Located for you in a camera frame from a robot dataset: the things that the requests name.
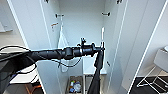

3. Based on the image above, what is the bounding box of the white clothes hanger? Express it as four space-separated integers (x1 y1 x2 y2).
58 15 66 38
100 26 107 46

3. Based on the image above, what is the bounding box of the black garment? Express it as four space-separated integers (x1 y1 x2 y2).
86 49 107 94

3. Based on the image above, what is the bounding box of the white wardrobe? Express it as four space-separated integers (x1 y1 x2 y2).
6 0 168 94

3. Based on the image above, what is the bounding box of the white inner shelf unit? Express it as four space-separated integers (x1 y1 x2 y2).
82 63 108 94

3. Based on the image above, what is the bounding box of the speckled brown mat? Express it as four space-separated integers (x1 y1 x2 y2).
67 75 85 94

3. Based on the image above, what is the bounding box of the orange-striped label sticker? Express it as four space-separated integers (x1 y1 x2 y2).
50 22 60 29

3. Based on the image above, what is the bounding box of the white metal folding rack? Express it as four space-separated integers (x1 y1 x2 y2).
135 47 168 92

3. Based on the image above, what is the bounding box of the orange folding stand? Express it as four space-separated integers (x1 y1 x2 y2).
25 83 45 94

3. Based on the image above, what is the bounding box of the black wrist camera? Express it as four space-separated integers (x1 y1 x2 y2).
79 37 88 48

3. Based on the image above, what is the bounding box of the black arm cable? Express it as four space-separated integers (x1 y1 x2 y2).
0 44 83 73

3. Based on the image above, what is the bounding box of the black wall hook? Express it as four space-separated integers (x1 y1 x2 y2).
101 11 112 17
55 13 65 19

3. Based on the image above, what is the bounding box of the grey wall panel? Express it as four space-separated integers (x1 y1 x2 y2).
0 22 14 33

